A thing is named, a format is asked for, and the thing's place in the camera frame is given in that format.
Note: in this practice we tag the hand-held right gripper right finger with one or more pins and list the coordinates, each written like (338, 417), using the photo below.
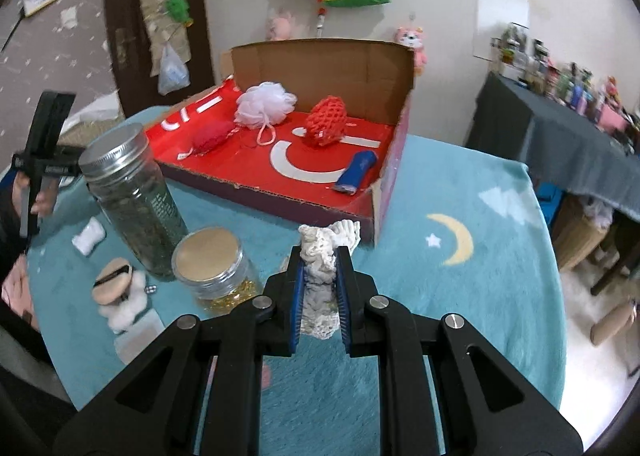
(344, 296)

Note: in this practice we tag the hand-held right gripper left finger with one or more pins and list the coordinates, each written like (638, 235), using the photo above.
(297, 296)

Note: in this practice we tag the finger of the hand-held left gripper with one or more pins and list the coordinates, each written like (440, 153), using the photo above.
(50, 121)

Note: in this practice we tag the cream lace scrunchie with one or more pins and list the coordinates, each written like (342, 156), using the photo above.
(320, 256)

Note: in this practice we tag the white small packet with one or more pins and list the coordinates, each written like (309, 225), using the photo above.
(89, 236)

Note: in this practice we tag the beige powder puff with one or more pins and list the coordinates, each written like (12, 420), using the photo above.
(112, 286)

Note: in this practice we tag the red fluffy mitt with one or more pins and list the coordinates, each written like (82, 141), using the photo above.
(212, 136)

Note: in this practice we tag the white fluffy scrunchie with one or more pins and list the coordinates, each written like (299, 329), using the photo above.
(132, 308)

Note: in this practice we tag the red chenille sponge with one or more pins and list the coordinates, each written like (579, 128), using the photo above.
(327, 121)

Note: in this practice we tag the white mesh bath pouf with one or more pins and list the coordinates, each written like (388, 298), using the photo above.
(265, 104)

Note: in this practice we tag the red lined cardboard box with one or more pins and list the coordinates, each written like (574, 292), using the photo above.
(310, 71)

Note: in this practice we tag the person's left hand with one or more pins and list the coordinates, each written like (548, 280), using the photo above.
(45, 201)

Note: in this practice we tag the small glass jar gold contents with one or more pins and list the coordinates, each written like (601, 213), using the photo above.
(210, 261)

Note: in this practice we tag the dark wooden door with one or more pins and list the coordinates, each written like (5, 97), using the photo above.
(125, 61)

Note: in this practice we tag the tall glass jar metal lid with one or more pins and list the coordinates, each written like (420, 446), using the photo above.
(145, 216)

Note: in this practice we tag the hanging plastic bag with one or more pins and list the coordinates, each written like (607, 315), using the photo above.
(172, 71)

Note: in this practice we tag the beige hanging fabric organizer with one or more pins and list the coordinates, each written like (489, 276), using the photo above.
(155, 11)

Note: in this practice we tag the clear plastic packet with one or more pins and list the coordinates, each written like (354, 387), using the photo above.
(142, 336)

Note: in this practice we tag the green plush toy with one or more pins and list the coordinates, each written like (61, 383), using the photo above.
(177, 6)

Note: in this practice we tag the wicker stool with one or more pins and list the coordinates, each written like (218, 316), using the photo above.
(580, 236)

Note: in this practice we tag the pale pink plush toy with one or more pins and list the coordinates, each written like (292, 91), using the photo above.
(282, 26)

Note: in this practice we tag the grey cloth covered desk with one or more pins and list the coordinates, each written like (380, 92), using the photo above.
(550, 136)

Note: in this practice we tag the pink cat plush toy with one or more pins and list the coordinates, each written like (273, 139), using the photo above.
(412, 44)

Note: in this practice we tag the beige slipper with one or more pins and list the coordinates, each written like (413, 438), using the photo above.
(612, 326)

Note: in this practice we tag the white stick red tip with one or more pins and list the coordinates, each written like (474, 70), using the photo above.
(321, 19)

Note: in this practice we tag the row of cosmetic bottles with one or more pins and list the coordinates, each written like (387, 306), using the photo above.
(565, 81)

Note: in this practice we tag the wall mirror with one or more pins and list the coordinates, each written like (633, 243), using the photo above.
(500, 11)

